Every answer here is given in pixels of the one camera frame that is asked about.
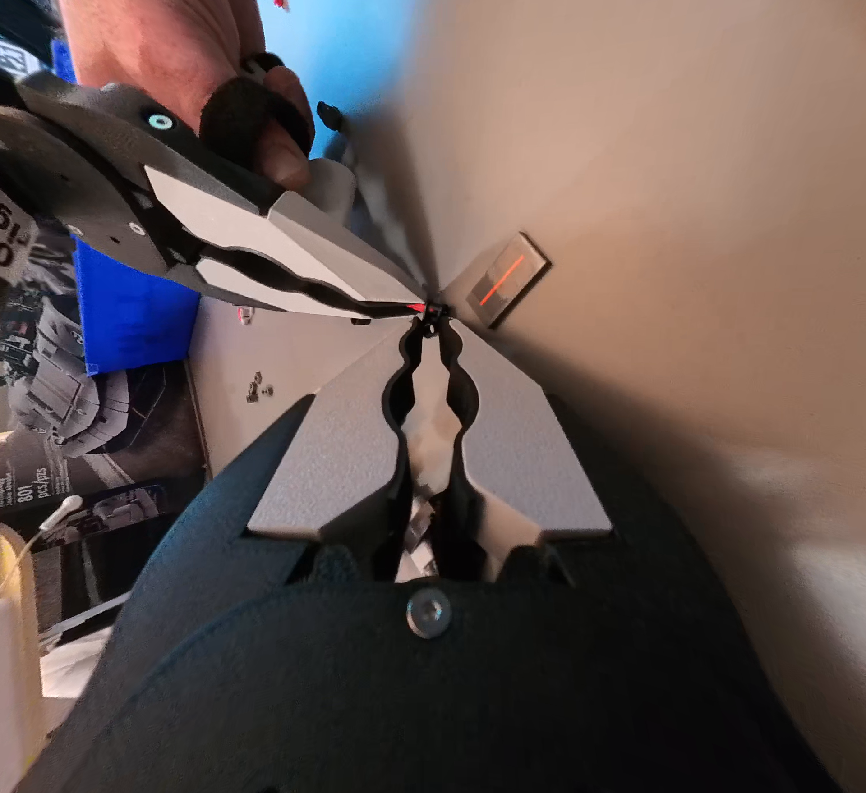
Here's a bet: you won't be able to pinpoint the blue storage bin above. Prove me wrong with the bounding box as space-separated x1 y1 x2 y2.
51 36 202 378

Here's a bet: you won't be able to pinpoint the dark lego set box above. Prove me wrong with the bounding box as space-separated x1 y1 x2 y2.
0 215 209 635

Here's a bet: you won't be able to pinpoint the person's right hand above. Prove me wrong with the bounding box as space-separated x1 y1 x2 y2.
44 0 315 192

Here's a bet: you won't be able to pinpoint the dark lego tile red stripe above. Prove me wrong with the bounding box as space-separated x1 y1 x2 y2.
465 232 552 330

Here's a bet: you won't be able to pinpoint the scattered lego pieces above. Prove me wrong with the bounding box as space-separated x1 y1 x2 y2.
237 0 292 327

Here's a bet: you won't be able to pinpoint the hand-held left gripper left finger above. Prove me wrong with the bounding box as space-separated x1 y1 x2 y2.
247 318 427 582

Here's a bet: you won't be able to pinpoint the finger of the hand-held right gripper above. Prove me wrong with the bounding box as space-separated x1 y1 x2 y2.
195 257 424 322
144 164 433 308

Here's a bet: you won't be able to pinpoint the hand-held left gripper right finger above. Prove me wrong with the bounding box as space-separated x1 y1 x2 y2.
430 318 613 582

